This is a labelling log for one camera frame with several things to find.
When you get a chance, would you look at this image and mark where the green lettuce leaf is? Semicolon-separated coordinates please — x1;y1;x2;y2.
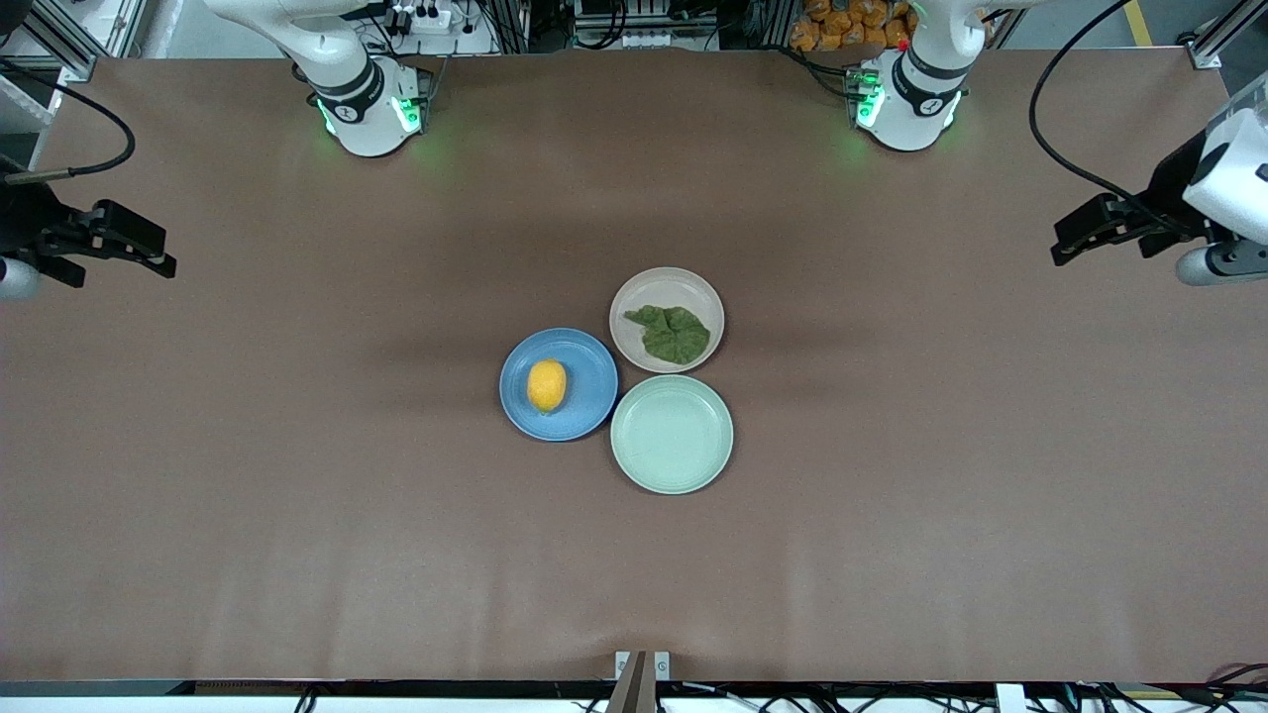
623;304;712;365

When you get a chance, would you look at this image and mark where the bag of oranges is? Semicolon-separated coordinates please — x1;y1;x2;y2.
790;0;918;53

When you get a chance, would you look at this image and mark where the yellow lemon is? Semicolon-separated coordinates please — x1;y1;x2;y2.
527;359;569;415

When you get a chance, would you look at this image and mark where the blue plate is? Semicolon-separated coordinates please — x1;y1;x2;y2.
499;328;620;443

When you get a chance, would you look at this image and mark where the aluminium frame profile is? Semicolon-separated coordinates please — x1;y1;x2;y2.
1183;0;1268;71
28;0;152;83

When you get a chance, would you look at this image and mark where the metal table edge bracket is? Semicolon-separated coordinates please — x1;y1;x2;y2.
606;650;673;713

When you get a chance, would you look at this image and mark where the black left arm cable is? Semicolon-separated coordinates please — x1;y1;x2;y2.
1027;0;1195;235

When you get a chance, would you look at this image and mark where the beige plate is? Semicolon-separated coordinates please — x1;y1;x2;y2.
608;266;726;375

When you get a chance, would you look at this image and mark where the white power strip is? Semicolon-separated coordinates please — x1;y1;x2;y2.
381;4;458;37

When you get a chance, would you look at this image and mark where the pale green plate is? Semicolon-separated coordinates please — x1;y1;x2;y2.
610;374;735;496

